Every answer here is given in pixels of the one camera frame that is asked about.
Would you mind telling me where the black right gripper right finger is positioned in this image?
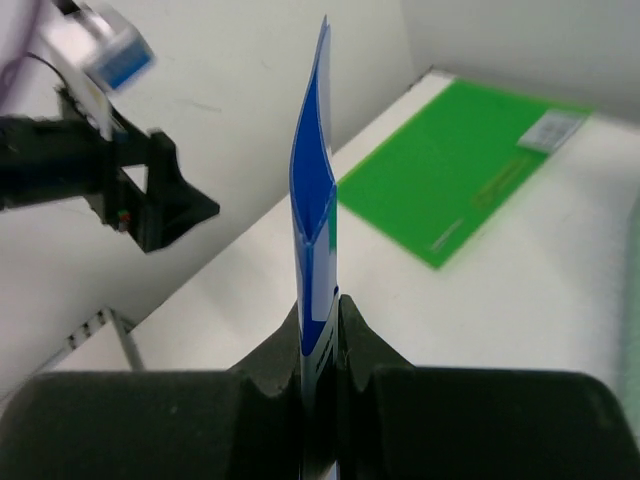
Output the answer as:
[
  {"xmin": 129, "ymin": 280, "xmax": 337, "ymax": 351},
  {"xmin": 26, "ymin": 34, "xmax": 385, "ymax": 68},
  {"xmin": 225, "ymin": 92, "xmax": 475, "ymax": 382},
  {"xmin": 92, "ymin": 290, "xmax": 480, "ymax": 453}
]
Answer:
[{"xmin": 336, "ymin": 295, "xmax": 639, "ymax": 479}]

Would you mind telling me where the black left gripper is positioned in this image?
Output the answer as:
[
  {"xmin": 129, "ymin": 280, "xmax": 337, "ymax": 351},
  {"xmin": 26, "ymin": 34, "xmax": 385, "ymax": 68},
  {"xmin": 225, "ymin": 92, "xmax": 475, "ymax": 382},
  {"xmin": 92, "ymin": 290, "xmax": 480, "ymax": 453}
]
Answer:
[{"xmin": 1, "ymin": 86, "xmax": 220, "ymax": 253}]

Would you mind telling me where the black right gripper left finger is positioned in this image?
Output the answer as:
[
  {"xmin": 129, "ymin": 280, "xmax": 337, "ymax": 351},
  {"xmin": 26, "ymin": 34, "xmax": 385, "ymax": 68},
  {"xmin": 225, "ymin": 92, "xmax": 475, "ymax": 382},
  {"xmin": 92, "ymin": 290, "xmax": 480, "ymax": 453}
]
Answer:
[{"xmin": 1, "ymin": 312, "xmax": 302, "ymax": 479}]

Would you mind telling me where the blue plastic folder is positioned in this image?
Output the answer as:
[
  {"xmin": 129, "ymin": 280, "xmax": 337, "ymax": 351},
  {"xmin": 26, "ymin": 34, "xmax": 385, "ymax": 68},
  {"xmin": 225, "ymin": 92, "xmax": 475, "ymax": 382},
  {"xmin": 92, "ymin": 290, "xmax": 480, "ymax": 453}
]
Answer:
[{"xmin": 289, "ymin": 20, "xmax": 339, "ymax": 479}]

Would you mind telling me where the green plastic folder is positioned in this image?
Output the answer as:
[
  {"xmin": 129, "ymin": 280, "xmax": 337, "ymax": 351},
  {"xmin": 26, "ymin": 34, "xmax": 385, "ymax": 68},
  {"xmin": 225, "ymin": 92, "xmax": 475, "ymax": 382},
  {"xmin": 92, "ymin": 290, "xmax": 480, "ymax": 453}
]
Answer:
[{"xmin": 338, "ymin": 80, "xmax": 592, "ymax": 269}]

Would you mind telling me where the green mesh file organizer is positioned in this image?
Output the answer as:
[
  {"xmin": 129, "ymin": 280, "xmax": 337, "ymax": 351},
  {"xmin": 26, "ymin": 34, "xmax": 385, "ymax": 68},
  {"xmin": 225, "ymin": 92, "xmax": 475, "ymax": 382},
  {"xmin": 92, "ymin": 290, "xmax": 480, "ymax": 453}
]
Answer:
[{"xmin": 620, "ymin": 200, "xmax": 639, "ymax": 423}]

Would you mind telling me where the aluminium frame rail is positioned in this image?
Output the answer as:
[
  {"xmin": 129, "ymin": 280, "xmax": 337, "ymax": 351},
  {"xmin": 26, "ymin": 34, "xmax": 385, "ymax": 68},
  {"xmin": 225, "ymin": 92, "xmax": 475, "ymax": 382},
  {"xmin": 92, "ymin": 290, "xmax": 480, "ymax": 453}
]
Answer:
[{"xmin": 55, "ymin": 308, "xmax": 144, "ymax": 372}]

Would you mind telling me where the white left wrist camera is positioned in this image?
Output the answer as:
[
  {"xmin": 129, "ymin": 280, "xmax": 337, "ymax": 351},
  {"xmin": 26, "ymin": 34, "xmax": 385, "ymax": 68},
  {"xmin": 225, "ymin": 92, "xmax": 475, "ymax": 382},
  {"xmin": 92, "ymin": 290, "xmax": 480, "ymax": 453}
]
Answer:
[{"xmin": 41, "ymin": 1, "xmax": 155, "ymax": 141}]

